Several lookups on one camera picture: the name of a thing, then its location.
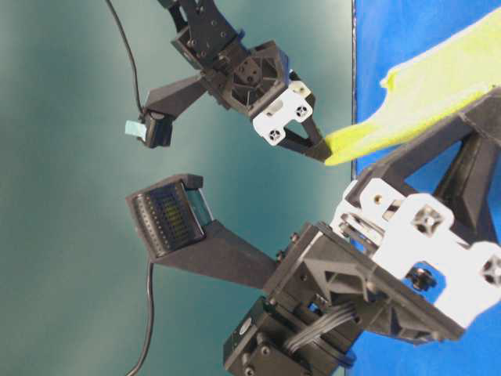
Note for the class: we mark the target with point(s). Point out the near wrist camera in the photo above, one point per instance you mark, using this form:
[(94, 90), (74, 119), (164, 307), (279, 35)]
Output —
[(170, 214)]

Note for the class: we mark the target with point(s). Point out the near black robot arm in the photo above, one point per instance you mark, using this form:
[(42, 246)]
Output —
[(257, 346)]

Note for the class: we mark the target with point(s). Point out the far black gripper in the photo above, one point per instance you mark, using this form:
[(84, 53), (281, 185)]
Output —
[(259, 84)]

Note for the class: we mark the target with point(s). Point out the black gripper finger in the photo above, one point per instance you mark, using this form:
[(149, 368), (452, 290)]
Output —
[(456, 158)]

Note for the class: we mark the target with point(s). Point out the blue table cloth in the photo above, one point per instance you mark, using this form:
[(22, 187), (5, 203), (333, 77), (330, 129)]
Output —
[(389, 33)]

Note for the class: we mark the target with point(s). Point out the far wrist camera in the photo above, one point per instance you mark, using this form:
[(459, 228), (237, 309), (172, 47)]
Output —
[(153, 129)]

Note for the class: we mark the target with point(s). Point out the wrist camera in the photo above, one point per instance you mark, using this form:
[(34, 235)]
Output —
[(153, 129), (170, 214)]

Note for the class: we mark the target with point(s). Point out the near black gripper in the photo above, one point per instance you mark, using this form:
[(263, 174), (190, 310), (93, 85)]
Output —
[(394, 263)]

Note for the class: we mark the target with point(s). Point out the yellow-green towel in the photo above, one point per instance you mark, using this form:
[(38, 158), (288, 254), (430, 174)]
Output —
[(426, 89)]

